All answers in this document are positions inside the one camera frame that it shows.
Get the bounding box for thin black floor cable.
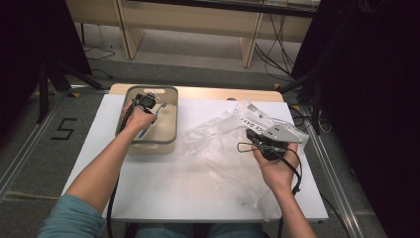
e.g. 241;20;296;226
81;45;117;80

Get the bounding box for thin black wire loop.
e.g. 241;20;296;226
237;142;263;154

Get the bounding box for black curtain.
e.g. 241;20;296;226
0;0;93;140
290;0;420;238

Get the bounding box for black metal stand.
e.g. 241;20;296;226
37;59;104;124
278;70;324;136

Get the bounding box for person's right hand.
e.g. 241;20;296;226
252;142;301;196

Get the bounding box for clear plastic bag yellow face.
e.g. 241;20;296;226
181;98;310;222

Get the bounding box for aluminium floor rail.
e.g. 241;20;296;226
304;128;366;238
0;94;62;201

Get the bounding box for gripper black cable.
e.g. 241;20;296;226
271;148;304;238
106;100;137;238

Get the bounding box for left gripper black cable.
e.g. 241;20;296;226
106;100;137;238

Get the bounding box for white board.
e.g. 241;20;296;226
61;93;330;223

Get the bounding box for black cables beside table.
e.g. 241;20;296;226
289;104;332;135

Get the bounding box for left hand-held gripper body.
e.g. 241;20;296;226
133;89;161;113

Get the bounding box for bundle of black floor cables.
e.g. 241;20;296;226
255;13;295;80

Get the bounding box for beige bin with grey rim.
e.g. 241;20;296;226
114;84;179;156

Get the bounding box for person's left hand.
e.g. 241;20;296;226
120;99;158;137

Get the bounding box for wooden table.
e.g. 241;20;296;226
108;82;285;103

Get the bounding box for beige wooden desk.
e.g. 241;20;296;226
63;0;319;69

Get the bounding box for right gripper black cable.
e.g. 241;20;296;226
271;148;304;238

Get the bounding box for blue toothbrush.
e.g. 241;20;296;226
138;101;168;140

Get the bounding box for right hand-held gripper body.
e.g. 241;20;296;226
255;123;305;163

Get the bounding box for teal sleeve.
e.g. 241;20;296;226
38;193;107;238

